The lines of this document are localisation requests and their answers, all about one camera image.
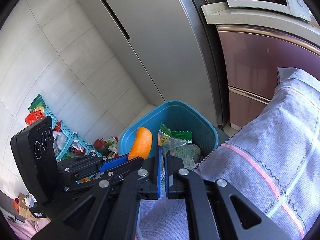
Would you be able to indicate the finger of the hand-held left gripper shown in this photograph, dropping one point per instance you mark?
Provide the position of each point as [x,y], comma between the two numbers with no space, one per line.
[133,162]
[115,162]

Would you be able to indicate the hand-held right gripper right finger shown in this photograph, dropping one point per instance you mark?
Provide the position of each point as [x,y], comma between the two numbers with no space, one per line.
[168,180]

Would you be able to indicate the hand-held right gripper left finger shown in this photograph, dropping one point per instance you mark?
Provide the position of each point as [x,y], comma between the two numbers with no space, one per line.
[157,172]

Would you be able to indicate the orange peel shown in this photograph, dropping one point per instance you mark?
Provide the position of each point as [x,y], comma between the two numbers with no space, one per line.
[142,143]

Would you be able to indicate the clear green snack wrapper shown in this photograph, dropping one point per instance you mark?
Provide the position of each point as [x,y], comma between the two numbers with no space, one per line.
[180,145]

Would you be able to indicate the blue plastic waste bin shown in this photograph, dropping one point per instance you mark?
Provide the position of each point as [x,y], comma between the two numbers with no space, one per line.
[180,115]

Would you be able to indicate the cardboard box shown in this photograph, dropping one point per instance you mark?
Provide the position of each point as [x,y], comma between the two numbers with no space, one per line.
[22,205]

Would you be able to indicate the turquoise plastic basket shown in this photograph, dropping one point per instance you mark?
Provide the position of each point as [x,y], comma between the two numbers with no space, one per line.
[66,132]

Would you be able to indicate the teal basket of packets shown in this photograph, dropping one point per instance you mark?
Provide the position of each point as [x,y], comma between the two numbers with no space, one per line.
[35,116]

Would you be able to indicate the person's pink clothing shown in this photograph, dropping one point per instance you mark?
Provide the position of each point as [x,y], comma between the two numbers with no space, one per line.
[27,230]

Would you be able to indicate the checked blue tablecloth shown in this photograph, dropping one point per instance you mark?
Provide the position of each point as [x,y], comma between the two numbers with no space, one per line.
[275,135]

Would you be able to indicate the silver refrigerator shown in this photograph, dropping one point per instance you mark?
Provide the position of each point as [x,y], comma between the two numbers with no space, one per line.
[155,42]

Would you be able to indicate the purple kitchen counter cabinet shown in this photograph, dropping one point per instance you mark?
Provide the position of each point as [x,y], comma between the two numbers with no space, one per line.
[262,62]

